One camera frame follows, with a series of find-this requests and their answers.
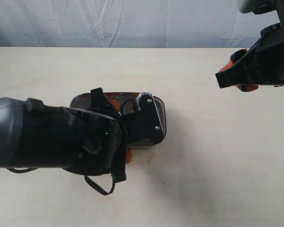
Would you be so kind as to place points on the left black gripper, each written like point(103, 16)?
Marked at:
point(88, 141)

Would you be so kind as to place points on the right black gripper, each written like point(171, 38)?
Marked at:
point(261, 65)

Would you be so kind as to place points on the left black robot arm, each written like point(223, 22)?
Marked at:
point(13, 134)

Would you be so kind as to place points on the wrinkled blue-grey backdrop cloth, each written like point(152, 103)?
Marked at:
point(129, 23)

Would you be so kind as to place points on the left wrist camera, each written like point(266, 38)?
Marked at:
point(144, 124)

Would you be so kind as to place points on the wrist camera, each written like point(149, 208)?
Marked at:
point(261, 7)
point(144, 124)

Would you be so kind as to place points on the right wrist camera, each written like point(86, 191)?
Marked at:
point(261, 7)

